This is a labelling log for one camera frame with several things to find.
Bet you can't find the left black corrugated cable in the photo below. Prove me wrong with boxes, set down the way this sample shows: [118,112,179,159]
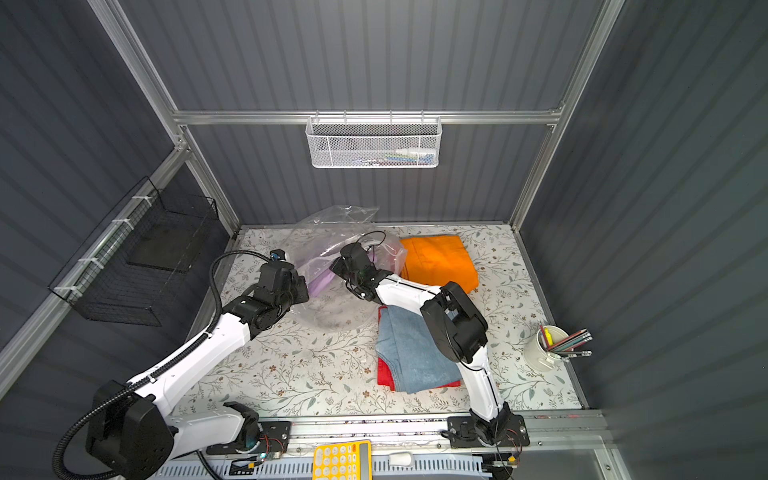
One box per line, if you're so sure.
[51,249,277,480]

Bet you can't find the black wire mesh basket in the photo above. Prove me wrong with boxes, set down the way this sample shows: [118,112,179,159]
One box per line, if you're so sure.
[49,181,219,327]

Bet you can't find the white bottle in basket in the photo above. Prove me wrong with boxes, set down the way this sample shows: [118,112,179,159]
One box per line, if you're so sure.
[395,147,437,158]

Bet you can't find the small white box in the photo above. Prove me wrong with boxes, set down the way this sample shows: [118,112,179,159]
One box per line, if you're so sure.
[388,452,415,468]

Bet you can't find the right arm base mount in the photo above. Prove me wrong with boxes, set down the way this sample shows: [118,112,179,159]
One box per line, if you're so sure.
[440,401,530,449]

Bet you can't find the grey blue garment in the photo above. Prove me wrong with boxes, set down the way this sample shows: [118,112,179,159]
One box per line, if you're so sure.
[376,304,463,395]

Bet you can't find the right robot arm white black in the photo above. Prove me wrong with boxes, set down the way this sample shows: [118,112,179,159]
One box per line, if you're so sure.
[330,242,511,424]

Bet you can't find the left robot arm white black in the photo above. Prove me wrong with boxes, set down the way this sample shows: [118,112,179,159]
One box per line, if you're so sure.
[85,250,309,479]

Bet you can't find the cup with pens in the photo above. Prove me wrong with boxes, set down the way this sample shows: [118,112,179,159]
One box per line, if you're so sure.
[523,325,593,373]

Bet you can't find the orange trousers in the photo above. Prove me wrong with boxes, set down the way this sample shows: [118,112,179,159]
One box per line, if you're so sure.
[400,235,479,294]

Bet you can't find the red garment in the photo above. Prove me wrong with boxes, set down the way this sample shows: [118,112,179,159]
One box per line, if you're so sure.
[376,305,463,392]

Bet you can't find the white wire mesh basket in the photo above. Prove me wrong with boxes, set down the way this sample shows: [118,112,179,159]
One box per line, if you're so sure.
[305,116,443,169]

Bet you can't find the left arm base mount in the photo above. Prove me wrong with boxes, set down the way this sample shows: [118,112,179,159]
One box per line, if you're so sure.
[205,401,292,456]

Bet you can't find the lilac garment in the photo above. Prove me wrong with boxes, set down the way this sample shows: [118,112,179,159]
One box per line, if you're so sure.
[304,242,375,298]

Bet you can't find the yellow calculator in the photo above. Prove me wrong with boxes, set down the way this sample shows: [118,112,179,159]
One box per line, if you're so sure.
[311,440,373,480]

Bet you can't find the clear plastic vacuum bag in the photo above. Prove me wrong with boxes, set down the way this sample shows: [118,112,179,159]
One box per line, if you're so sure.
[283,205,407,333]

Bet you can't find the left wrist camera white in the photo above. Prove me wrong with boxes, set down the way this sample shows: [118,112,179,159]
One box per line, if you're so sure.
[269,249,286,261]

